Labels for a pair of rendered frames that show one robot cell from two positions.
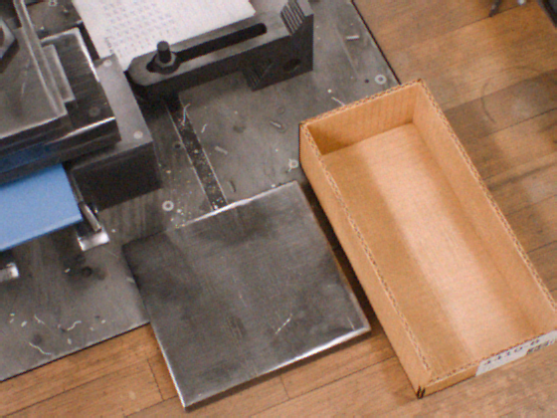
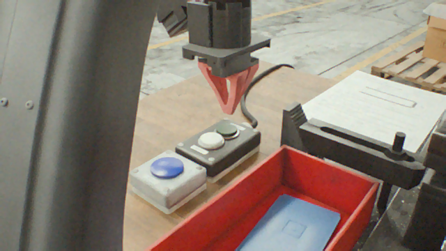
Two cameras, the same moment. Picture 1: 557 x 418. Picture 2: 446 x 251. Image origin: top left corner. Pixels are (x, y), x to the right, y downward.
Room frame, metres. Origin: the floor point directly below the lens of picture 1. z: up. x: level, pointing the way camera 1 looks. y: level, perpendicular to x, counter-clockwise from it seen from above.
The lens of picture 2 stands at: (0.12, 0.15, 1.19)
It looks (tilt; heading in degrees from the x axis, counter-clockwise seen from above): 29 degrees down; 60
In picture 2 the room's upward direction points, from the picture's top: straight up
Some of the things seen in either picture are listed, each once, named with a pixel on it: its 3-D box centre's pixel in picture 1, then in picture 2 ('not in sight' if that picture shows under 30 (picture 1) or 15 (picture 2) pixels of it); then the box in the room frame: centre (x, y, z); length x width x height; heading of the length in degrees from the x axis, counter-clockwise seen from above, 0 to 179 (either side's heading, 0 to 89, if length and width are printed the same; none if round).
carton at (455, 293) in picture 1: (423, 233); not in sight; (0.40, -0.13, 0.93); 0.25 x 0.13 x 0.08; 20
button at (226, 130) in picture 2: not in sight; (226, 134); (0.34, 0.54, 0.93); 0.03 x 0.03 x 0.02
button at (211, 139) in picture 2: not in sight; (211, 143); (0.31, 0.53, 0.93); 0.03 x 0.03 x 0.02
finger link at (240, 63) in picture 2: not in sight; (221, 84); (0.34, 0.54, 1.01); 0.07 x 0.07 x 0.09; 20
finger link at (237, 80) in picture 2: not in sight; (233, 78); (0.36, 0.55, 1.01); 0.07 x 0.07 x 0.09; 20
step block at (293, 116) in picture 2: not in sight; (308, 143); (0.41, 0.45, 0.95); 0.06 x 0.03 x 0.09; 110
